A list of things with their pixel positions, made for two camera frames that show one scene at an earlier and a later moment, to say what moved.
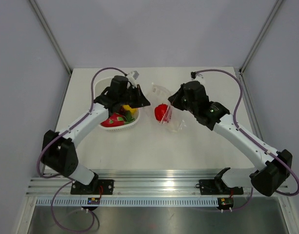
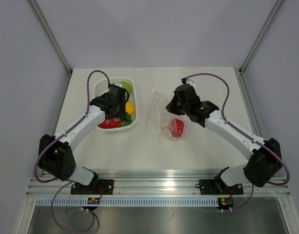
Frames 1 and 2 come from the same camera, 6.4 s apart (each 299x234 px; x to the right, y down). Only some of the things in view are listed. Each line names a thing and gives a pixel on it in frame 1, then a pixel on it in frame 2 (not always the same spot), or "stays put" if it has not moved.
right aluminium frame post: x=258 y=39 stays put
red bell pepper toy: x=163 y=112 → x=176 y=127
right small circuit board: x=225 y=203 stays put
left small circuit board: x=95 y=201 stays put
